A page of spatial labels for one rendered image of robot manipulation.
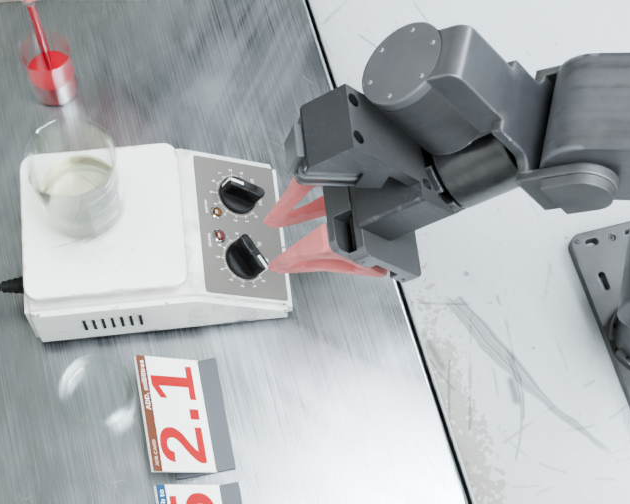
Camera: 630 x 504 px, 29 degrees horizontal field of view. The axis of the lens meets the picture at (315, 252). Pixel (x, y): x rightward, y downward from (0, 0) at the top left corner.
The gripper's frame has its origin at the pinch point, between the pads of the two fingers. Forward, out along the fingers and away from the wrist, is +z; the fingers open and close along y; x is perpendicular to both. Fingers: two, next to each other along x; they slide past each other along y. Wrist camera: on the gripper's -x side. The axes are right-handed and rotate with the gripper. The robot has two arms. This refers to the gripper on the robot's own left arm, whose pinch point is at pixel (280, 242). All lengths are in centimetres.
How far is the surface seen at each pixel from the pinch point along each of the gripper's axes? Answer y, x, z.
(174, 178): -8.0, -1.5, 8.2
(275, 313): 1.1, 7.9, 7.2
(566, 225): -5.3, 25.9, -10.3
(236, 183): -8.2, 3.0, 5.9
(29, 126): -18.7, -2.8, 23.1
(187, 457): 11.8, 3.2, 13.2
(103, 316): 1.3, -2.9, 15.1
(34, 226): -4.9, -8.3, 16.2
